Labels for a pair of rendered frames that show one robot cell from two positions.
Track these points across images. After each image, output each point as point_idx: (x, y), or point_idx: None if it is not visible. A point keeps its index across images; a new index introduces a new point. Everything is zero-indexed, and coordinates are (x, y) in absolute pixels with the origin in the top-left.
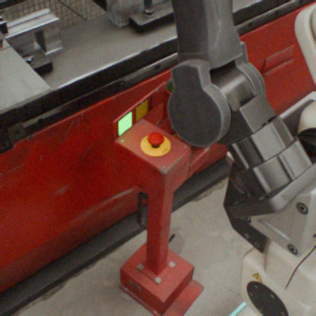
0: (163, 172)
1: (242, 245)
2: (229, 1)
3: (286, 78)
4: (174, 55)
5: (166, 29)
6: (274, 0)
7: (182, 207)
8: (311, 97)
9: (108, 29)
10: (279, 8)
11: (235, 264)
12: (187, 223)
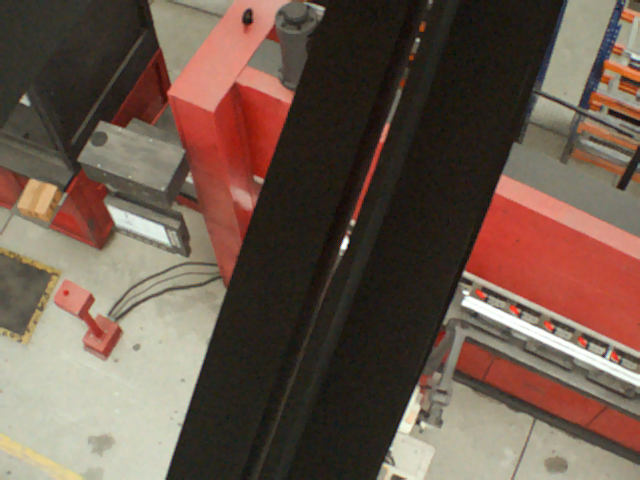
0: None
1: (455, 427)
2: (442, 351)
3: (544, 398)
4: (465, 338)
5: (470, 329)
6: (528, 365)
7: (464, 385)
8: (419, 394)
9: (456, 306)
10: (534, 370)
11: (442, 428)
12: (455, 393)
